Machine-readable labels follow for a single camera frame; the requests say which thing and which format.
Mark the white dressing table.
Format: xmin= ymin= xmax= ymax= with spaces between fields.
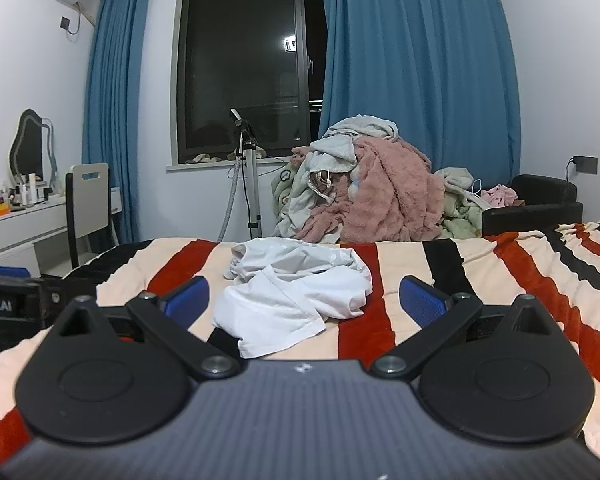
xmin=0 ymin=192 xmax=72 ymax=281

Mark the pink fleece blanket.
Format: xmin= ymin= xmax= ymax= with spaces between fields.
xmin=290 ymin=135 xmax=446 ymax=244

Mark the wavy vanity mirror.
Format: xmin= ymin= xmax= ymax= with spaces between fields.
xmin=7 ymin=108 xmax=59 ymax=187

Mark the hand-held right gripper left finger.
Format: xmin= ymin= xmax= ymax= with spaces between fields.
xmin=50 ymin=276 xmax=242 ymax=381

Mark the narrow blue curtain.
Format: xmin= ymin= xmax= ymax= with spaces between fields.
xmin=81 ymin=0 xmax=153 ymax=249

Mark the dark window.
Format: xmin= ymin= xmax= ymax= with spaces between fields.
xmin=167 ymin=0 xmax=329 ymax=172

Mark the white t-shirt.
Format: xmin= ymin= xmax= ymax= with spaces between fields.
xmin=223 ymin=238 xmax=373 ymax=359

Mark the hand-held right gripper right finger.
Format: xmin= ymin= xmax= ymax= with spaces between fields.
xmin=369 ymin=275 xmax=561 ymax=381

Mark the group of cosmetic bottles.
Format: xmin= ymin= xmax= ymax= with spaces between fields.
xmin=0 ymin=172 xmax=57 ymax=209

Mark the white and black chair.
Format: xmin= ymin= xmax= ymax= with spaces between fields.
xmin=65 ymin=162 xmax=112 ymax=269

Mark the light grey hoodie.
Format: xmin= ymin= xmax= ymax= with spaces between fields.
xmin=286 ymin=116 xmax=400 ymax=223

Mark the black bag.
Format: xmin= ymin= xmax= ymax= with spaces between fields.
xmin=481 ymin=174 xmax=584 ymax=237

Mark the wide blue curtain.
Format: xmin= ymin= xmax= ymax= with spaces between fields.
xmin=317 ymin=0 xmax=524 ymax=196

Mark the garment steamer stand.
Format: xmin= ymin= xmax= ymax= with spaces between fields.
xmin=215 ymin=108 xmax=264 ymax=242

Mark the striped fleece blanket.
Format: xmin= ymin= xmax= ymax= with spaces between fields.
xmin=0 ymin=220 xmax=600 ymax=480

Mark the small pink garment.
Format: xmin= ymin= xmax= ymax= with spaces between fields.
xmin=481 ymin=184 xmax=519 ymax=209

